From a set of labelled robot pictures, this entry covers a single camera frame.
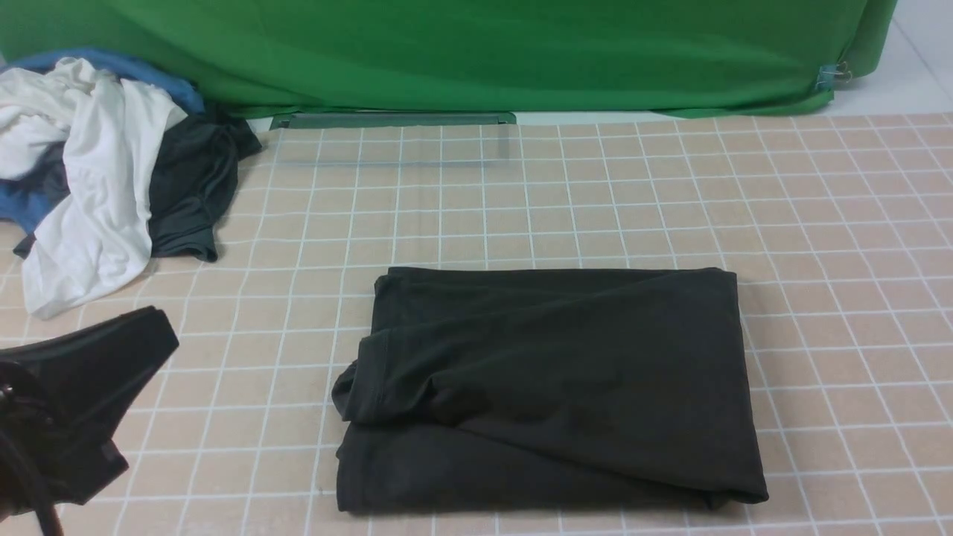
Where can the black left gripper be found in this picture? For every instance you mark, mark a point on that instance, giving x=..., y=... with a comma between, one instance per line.
x=62, y=401

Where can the dark gray long-sleeve shirt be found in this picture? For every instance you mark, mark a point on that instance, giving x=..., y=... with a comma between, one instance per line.
x=548, y=389

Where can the white shirt in pile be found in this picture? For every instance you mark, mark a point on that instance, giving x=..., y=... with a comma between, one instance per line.
x=95, y=241

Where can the blue garment in pile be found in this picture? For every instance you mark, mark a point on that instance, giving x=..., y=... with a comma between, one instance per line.
x=134, y=71

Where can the dark gray garment in pile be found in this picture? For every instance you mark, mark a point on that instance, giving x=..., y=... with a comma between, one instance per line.
x=193, y=184

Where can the gray metal bar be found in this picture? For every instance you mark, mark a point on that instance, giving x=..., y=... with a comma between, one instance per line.
x=374, y=119

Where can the green backdrop cloth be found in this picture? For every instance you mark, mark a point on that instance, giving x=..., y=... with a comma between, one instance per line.
x=690, y=59

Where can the beige grid-pattern table mat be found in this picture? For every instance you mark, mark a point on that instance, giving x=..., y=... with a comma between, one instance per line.
x=838, y=228

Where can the blue binder clip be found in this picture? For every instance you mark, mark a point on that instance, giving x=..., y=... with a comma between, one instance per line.
x=832, y=75

